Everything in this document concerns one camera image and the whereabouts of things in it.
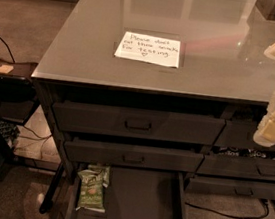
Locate dark drawer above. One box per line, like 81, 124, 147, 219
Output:
187, 176, 275, 200
197, 155, 275, 181
215, 120, 275, 152
64, 140, 203, 172
52, 101, 225, 145

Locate green jalapeno chip bag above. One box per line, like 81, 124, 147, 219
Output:
77, 169, 105, 213

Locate middle right dark drawer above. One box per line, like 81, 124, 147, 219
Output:
197, 155, 275, 181

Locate top right dark drawer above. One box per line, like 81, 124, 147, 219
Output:
215, 120, 275, 152

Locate bottom right dark drawer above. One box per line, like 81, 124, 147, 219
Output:
187, 176, 275, 200

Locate black side tray table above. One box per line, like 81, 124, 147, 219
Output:
0, 58, 40, 126

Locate black floor cable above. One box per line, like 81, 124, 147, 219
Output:
183, 188, 275, 219

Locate grey glass-top cabinet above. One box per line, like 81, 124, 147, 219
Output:
33, 0, 275, 219

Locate top left dark drawer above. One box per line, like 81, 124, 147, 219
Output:
52, 101, 225, 145

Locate open bottom left drawer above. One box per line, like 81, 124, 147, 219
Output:
65, 166, 186, 219

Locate middle left dark drawer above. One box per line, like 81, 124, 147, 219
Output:
64, 140, 203, 172

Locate white handwritten paper note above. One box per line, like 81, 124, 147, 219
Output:
114, 32, 180, 68

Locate dark snack bags in drawer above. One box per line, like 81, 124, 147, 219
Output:
212, 146, 275, 160

